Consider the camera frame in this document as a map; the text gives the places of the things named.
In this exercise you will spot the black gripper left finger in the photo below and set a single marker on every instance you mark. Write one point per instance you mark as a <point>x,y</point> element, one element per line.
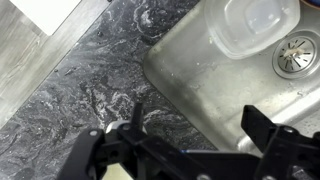
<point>110,150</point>

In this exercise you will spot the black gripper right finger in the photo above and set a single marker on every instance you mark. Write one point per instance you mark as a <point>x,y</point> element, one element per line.
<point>280,143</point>

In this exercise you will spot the plain white cup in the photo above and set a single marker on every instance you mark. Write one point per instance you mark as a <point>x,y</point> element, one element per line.
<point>116,128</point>

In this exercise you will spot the stainless steel sink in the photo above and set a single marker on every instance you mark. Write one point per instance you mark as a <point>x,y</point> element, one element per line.
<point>233,83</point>

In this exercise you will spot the round steel drain strainer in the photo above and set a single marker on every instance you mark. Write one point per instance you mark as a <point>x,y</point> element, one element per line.
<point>295,53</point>

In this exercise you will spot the clear plastic food container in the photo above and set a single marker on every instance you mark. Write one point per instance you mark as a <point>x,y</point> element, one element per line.
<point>250,30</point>

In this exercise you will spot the dark blue round plate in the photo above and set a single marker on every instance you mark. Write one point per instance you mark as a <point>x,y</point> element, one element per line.
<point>311,2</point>

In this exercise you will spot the white paper sheet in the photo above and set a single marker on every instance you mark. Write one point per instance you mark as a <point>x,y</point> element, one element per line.
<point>46,13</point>

